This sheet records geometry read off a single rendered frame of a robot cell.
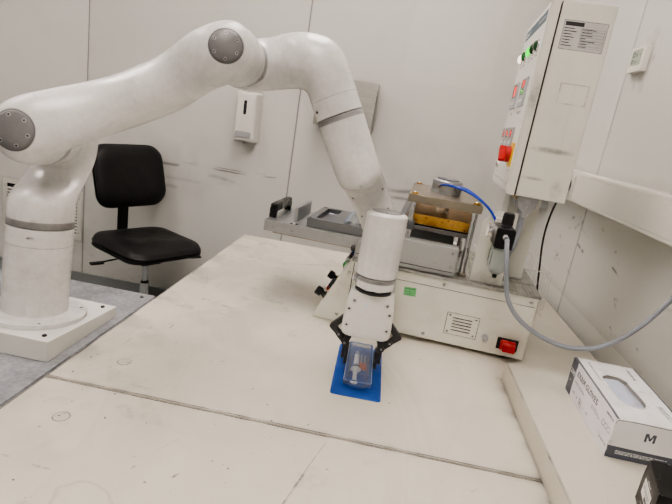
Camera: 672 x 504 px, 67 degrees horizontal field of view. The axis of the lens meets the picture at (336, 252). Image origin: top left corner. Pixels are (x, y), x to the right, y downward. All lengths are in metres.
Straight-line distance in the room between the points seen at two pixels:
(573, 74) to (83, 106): 0.98
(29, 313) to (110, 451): 0.40
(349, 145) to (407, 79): 1.87
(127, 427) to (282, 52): 0.70
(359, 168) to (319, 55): 0.21
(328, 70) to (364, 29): 1.88
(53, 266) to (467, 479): 0.84
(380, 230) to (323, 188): 1.89
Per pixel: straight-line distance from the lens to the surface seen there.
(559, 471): 0.92
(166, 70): 1.00
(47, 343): 1.07
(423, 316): 1.30
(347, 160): 0.96
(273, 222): 1.37
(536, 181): 1.25
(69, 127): 1.03
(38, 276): 1.13
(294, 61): 0.99
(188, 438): 0.87
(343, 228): 1.33
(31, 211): 1.10
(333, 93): 0.96
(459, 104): 2.82
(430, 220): 1.31
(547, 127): 1.25
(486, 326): 1.31
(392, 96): 2.80
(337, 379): 1.07
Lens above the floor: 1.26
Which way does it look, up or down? 15 degrees down
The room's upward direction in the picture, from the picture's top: 9 degrees clockwise
